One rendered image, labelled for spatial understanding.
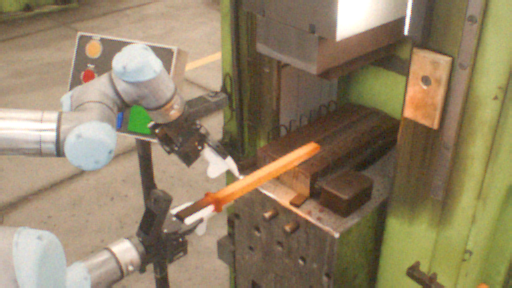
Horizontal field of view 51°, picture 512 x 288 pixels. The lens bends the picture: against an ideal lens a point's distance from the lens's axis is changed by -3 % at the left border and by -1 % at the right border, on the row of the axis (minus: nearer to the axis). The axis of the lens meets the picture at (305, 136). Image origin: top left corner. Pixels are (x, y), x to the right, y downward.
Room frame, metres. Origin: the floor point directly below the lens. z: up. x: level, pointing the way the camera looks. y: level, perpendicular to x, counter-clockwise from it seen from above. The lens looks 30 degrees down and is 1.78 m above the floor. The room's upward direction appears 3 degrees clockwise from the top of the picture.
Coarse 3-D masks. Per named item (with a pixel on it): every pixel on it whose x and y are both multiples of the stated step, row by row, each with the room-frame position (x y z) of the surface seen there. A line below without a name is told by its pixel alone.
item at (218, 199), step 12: (312, 144) 1.27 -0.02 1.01; (288, 156) 1.21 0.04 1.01; (300, 156) 1.21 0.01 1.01; (264, 168) 1.14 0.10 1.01; (276, 168) 1.14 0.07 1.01; (288, 168) 1.18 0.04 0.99; (240, 180) 1.08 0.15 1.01; (252, 180) 1.09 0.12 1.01; (264, 180) 1.11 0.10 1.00; (216, 192) 1.03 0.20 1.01; (228, 192) 1.03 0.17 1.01; (240, 192) 1.05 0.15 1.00; (192, 204) 0.97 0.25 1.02; (204, 204) 0.97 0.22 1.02; (216, 204) 0.99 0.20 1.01; (180, 216) 0.93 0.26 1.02
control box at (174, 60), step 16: (80, 48) 1.51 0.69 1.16; (112, 48) 1.49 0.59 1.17; (160, 48) 1.46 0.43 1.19; (176, 48) 1.45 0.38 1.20; (80, 64) 1.49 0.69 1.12; (96, 64) 1.48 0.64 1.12; (176, 64) 1.44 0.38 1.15; (80, 80) 1.46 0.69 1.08; (176, 80) 1.44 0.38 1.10; (128, 112) 1.38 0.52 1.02
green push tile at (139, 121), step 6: (132, 108) 1.38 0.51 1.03; (138, 108) 1.38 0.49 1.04; (132, 114) 1.37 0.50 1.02; (138, 114) 1.37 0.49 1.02; (144, 114) 1.36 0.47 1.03; (132, 120) 1.36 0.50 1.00; (138, 120) 1.36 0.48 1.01; (144, 120) 1.35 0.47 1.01; (150, 120) 1.35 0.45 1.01; (132, 126) 1.35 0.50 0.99; (138, 126) 1.35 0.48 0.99; (144, 126) 1.35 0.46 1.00; (138, 132) 1.34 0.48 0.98; (144, 132) 1.34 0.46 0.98; (150, 132) 1.34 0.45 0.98
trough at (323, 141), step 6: (366, 114) 1.49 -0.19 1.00; (372, 114) 1.51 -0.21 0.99; (378, 114) 1.50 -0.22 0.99; (354, 120) 1.44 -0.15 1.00; (360, 120) 1.47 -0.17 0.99; (366, 120) 1.47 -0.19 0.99; (348, 126) 1.42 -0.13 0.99; (354, 126) 1.43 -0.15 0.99; (336, 132) 1.38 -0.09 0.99; (342, 132) 1.39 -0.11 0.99; (324, 138) 1.33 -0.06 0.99; (330, 138) 1.35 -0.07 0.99; (336, 138) 1.35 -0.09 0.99; (318, 144) 1.31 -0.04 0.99; (324, 144) 1.31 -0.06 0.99
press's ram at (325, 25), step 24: (264, 0) 1.26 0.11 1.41; (288, 0) 1.21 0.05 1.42; (312, 0) 1.16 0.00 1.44; (336, 0) 1.12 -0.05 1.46; (360, 0) 1.18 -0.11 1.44; (384, 0) 1.25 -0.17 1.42; (408, 0) 1.33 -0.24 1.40; (288, 24) 1.21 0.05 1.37; (312, 24) 1.17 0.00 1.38; (336, 24) 1.12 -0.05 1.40; (360, 24) 1.18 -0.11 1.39
